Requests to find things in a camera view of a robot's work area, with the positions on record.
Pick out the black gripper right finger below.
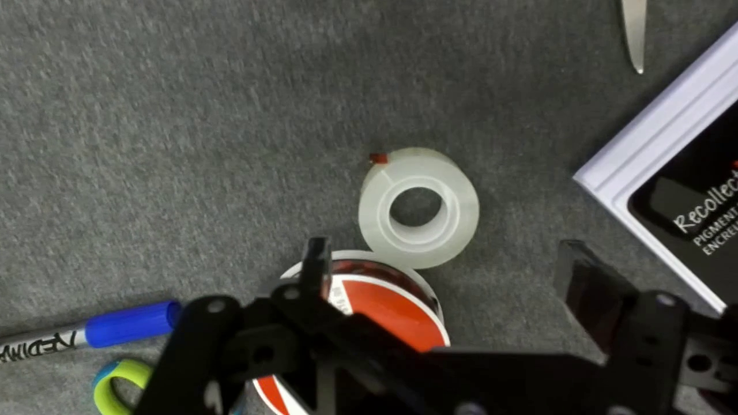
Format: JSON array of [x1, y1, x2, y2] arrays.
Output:
[[556, 237, 738, 415]]

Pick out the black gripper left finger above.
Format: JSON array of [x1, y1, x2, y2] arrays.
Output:
[[136, 234, 435, 415]]

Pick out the white tape roll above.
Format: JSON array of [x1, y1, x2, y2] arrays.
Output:
[[355, 145, 484, 271]]

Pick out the blue capped marker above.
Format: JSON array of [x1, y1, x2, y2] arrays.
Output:
[[0, 297, 186, 369]]

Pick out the red and white ribbon spool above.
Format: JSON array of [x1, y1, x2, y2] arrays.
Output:
[[249, 246, 454, 415]]

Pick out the large blue green scissors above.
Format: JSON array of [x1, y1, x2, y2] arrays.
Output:
[[619, 0, 651, 78]]

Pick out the yellow-green ring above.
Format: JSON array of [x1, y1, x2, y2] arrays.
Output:
[[90, 354, 158, 415]]

